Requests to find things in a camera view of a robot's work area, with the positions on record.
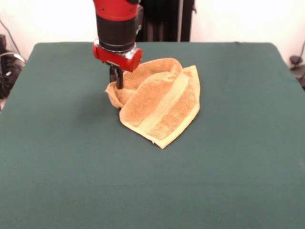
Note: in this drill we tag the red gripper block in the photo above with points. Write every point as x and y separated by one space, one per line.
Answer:
116 58

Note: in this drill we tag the black box with red mark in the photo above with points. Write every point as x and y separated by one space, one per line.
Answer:
2 43

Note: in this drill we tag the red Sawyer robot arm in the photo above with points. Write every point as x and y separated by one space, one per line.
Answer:
114 9

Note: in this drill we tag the dark green table cloth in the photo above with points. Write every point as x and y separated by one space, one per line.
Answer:
95 167

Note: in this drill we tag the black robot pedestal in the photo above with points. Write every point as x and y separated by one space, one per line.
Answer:
166 21

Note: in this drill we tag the orange terry towel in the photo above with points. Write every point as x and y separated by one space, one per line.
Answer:
162 107

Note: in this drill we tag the black floor device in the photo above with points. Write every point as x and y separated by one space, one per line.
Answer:
295 59

